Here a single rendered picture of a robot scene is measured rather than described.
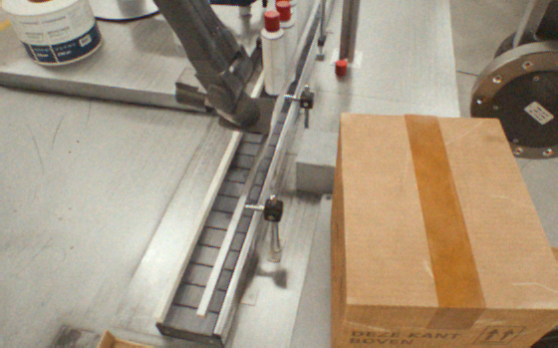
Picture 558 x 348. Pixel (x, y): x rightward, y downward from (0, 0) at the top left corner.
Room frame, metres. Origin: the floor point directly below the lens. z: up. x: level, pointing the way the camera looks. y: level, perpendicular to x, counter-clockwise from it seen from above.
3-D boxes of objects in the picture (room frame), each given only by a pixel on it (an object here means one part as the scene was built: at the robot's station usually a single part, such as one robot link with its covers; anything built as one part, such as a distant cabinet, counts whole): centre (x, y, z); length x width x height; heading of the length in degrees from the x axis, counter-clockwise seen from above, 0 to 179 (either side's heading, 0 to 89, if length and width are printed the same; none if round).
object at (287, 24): (0.89, 0.06, 0.98); 0.05 x 0.05 x 0.20
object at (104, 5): (1.32, 0.61, 0.89); 0.31 x 0.31 x 0.01
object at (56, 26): (1.04, 0.70, 0.95); 0.20 x 0.20 x 0.14
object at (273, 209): (0.42, 0.08, 0.91); 0.07 x 0.03 x 0.16; 80
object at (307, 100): (0.72, 0.03, 0.91); 0.07 x 0.03 x 0.16; 80
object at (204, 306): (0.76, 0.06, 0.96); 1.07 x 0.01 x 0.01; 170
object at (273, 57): (0.84, 0.09, 0.98); 0.05 x 0.05 x 0.20
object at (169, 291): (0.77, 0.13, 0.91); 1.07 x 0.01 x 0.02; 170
